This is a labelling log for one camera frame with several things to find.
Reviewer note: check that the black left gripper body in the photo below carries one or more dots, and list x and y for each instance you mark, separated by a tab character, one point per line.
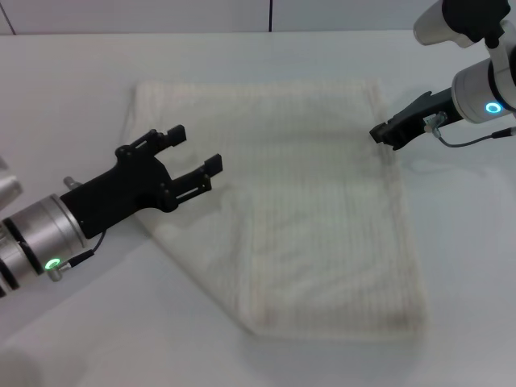
125	185

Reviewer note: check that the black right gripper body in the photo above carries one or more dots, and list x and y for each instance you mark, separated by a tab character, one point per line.
441	106

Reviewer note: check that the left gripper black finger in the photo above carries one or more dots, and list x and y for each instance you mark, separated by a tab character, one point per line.
193	181
161	139

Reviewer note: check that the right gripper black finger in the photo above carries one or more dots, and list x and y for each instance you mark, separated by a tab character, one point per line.
405	135
397	123

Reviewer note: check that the white ribbed towel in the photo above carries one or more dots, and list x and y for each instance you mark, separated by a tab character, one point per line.
302	209

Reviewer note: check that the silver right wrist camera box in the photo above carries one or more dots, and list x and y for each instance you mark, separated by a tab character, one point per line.
435	20

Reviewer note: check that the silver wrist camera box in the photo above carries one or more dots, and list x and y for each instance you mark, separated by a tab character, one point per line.
435	20
8	185

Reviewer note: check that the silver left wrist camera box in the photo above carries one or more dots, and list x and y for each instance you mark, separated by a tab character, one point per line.
8	185

